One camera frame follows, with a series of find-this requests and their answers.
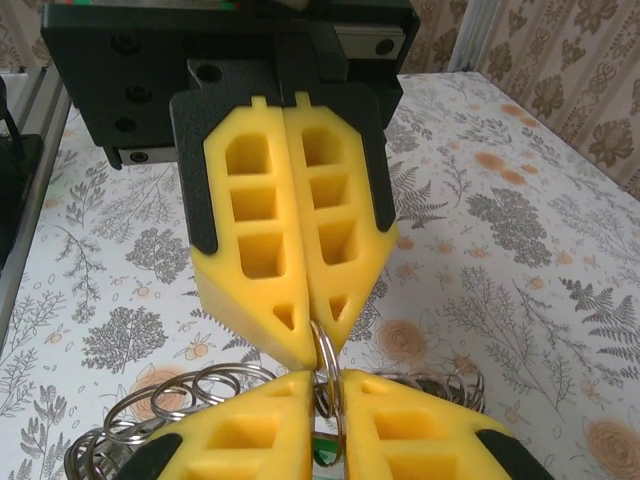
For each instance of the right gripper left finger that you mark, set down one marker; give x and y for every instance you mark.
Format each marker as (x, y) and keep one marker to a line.
(240, 440)

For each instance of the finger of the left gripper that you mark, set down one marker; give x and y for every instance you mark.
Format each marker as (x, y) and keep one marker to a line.
(250, 200)
(340, 200)

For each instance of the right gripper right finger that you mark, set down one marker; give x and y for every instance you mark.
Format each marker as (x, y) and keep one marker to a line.
(420, 440)

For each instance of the green key tag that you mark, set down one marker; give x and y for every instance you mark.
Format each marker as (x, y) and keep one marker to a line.
(327, 452)

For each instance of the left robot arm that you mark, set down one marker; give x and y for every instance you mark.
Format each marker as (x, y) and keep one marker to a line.
(20, 200)

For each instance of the aluminium front rail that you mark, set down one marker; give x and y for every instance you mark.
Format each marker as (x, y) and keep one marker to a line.
(47, 100)

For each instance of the aluminium corner post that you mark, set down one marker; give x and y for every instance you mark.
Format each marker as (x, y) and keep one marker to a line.
(470, 35)

